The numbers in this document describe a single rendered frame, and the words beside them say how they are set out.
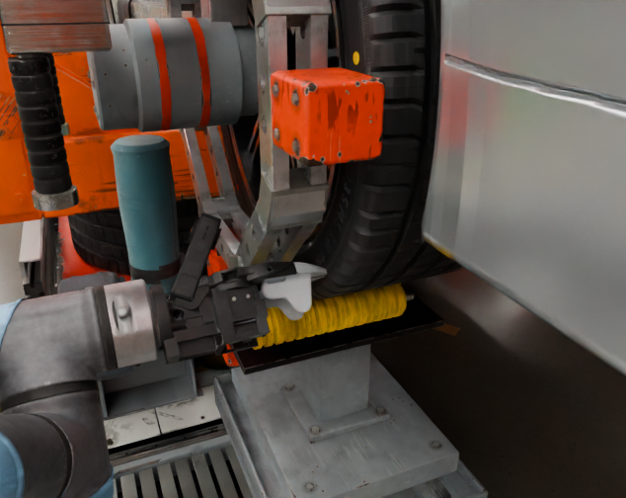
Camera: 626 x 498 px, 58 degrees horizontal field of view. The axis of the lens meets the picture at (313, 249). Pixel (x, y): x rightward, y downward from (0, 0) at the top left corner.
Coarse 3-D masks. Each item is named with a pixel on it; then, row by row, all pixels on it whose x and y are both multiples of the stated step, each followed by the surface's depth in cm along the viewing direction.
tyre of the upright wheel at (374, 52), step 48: (384, 0) 50; (432, 0) 52; (384, 48) 51; (432, 48) 53; (432, 96) 54; (384, 144) 54; (432, 144) 56; (240, 192) 103; (336, 192) 63; (384, 192) 57; (336, 240) 66; (384, 240) 62; (336, 288) 71
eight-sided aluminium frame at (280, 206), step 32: (192, 0) 94; (256, 0) 52; (288, 0) 51; (320, 0) 52; (256, 32) 54; (320, 32) 53; (320, 64) 54; (192, 128) 100; (192, 160) 97; (224, 160) 99; (288, 160) 57; (224, 192) 97; (288, 192) 58; (320, 192) 60; (224, 224) 88; (256, 224) 66; (288, 224) 62; (224, 256) 85; (256, 256) 69; (288, 256) 72
